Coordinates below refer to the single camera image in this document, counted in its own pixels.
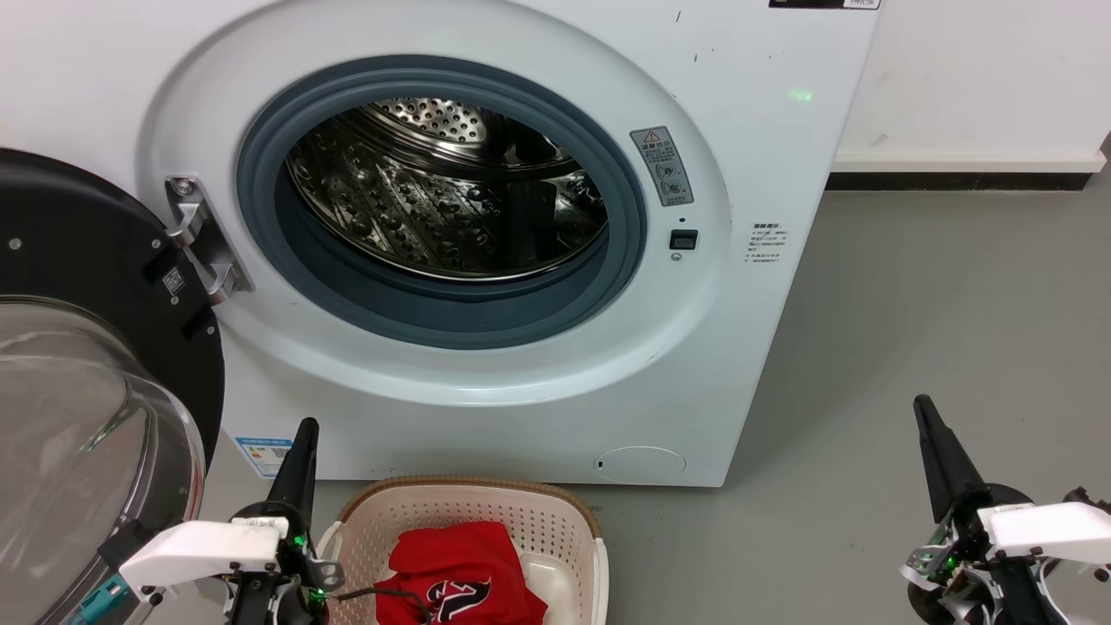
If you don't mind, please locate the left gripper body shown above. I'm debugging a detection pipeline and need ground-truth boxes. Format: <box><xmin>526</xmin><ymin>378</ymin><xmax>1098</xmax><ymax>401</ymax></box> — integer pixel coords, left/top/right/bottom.
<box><xmin>224</xmin><ymin>502</ymin><xmax>346</xmax><ymax>625</ymax></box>

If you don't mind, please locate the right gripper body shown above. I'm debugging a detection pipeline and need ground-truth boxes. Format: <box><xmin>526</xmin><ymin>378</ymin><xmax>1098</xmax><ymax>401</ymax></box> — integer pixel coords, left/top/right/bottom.
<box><xmin>899</xmin><ymin>484</ymin><xmax>1073</xmax><ymax>625</ymax></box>

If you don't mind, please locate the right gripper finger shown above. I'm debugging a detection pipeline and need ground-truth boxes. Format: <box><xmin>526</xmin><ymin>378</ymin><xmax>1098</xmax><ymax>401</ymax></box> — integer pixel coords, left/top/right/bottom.
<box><xmin>913</xmin><ymin>395</ymin><xmax>961</xmax><ymax>523</ymax></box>
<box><xmin>922</xmin><ymin>395</ymin><xmax>992</xmax><ymax>507</ymax></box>

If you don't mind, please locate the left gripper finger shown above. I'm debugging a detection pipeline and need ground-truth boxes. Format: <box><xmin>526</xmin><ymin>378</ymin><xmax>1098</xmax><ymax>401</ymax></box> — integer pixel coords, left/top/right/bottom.
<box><xmin>265</xmin><ymin>418</ymin><xmax>310</xmax><ymax>526</ymax></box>
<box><xmin>295</xmin><ymin>418</ymin><xmax>319</xmax><ymax>535</ymax></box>

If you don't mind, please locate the red garment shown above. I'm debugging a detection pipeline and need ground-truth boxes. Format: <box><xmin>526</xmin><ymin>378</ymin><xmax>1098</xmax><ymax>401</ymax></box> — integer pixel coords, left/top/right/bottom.
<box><xmin>375</xmin><ymin>521</ymin><xmax>549</xmax><ymax>625</ymax></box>

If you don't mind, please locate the cream perforated laundry basket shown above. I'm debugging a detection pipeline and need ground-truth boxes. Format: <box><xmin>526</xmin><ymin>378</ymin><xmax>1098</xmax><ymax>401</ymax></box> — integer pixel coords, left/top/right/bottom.
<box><xmin>314</xmin><ymin>475</ymin><xmax>610</xmax><ymax>625</ymax></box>

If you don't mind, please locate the stainless steel washing machine drum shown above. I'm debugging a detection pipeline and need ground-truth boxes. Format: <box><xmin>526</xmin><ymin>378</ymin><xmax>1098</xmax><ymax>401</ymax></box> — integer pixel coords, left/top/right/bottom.
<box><xmin>285</xmin><ymin>97</ymin><xmax>610</xmax><ymax>283</ymax></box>

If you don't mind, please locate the black washer door with glass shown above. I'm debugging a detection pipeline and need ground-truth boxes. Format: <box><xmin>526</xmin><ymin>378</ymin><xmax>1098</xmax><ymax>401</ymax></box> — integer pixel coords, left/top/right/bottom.
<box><xmin>0</xmin><ymin>148</ymin><xmax>227</xmax><ymax>625</ymax></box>

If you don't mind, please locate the blue energy label sticker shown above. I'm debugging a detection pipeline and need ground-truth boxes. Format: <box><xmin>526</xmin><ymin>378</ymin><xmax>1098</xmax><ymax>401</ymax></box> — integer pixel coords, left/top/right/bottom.
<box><xmin>234</xmin><ymin>437</ymin><xmax>293</xmax><ymax>480</ymax></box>

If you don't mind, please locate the grey rubber door gasket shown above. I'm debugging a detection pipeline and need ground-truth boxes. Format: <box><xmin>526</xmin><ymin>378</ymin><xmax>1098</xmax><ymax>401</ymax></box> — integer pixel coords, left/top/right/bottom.
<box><xmin>234</xmin><ymin>56</ymin><xmax>650</xmax><ymax>351</ymax></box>

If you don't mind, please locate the white front-load washing machine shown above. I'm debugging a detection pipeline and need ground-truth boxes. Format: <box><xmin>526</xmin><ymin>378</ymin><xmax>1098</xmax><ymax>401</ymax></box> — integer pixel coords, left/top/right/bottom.
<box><xmin>0</xmin><ymin>0</ymin><xmax>884</xmax><ymax>489</ymax></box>

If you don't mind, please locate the silver door hinge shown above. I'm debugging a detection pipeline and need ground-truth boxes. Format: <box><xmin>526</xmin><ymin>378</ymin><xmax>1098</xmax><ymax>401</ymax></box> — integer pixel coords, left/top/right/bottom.
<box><xmin>163</xmin><ymin>175</ymin><xmax>254</xmax><ymax>306</ymax></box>

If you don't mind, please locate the small printed text label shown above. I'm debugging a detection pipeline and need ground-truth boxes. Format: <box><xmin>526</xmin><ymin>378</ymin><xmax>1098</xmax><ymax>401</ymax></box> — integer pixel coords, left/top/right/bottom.
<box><xmin>746</xmin><ymin>222</ymin><xmax>791</xmax><ymax>266</ymax></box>

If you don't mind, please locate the round white filter cover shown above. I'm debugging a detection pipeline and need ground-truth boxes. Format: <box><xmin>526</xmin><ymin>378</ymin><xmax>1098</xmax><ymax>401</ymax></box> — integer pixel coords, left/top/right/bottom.
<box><xmin>594</xmin><ymin>446</ymin><xmax>688</xmax><ymax>484</ymax></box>

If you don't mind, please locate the grey warning sticker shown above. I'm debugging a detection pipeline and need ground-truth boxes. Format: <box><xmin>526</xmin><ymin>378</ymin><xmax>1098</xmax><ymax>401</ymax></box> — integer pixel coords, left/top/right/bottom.
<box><xmin>630</xmin><ymin>127</ymin><xmax>695</xmax><ymax>207</ymax></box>

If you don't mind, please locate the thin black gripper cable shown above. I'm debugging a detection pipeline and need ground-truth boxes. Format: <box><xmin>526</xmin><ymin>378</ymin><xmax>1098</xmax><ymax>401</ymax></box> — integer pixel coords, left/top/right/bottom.
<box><xmin>334</xmin><ymin>586</ymin><xmax>435</xmax><ymax>622</ymax></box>

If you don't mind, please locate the black wall baseboard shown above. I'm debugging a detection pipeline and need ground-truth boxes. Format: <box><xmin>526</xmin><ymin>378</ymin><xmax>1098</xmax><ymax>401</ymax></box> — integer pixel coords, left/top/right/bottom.
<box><xmin>826</xmin><ymin>171</ymin><xmax>1095</xmax><ymax>191</ymax></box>

